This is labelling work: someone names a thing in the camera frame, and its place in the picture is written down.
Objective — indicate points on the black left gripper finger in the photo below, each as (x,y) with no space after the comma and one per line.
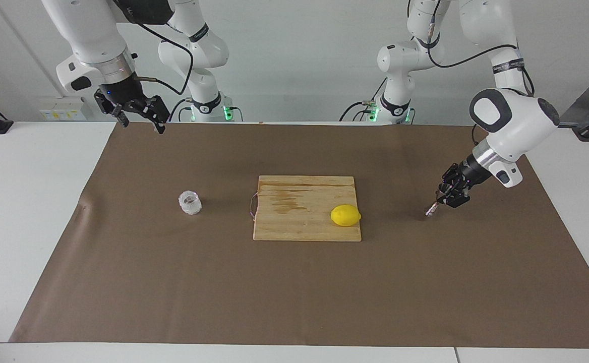
(460,198)
(451,182)

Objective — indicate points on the wooden cutting board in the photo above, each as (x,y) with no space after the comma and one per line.
(304,222)

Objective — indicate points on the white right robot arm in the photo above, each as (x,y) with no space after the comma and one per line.
(93,30)

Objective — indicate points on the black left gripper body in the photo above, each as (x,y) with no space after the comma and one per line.
(471,174)

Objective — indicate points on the white wall outlet box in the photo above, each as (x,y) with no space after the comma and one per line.
(62,108)

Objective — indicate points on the steel double jigger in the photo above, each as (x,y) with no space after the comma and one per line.
(430,210)

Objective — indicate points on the yellow lemon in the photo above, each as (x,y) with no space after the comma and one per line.
(345,216)

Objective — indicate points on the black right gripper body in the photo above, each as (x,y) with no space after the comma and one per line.
(120,91)

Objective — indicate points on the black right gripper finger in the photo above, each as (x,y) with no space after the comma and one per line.
(117,113)
(156,108)

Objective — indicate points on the brown paper table mat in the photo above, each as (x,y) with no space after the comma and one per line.
(294,292)

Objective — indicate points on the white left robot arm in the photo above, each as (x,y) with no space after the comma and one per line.
(516,121)

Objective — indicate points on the clear cut glass cup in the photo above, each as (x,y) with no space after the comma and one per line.
(190,203)

